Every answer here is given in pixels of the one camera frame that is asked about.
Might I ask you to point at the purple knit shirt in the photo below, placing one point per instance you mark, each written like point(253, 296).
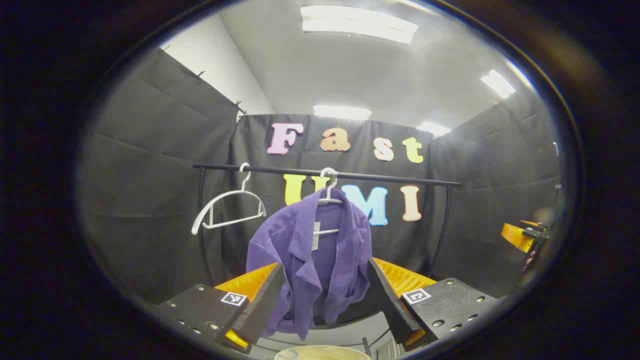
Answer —
point(300, 260)

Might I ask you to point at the beige laundry hamper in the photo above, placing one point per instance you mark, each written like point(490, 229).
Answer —
point(320, 353)

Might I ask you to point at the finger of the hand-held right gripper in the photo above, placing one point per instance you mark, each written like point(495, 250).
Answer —
point(512, 237)

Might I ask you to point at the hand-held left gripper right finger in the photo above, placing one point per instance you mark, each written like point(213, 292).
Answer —
point(392, 310)

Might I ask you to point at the black backdrop cloth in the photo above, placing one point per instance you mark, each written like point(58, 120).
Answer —
point(150, 200)

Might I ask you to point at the white plastic hanger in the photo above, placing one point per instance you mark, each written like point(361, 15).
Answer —
point(243, 186)
point(331, 194)

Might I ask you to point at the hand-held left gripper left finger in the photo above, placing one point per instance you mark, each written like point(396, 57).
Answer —
point(260, 315)

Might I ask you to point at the black clothes rail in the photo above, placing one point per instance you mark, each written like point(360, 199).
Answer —
point(280, 171)

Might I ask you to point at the large ceiling light panel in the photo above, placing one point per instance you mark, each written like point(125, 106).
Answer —
point(357, 24)

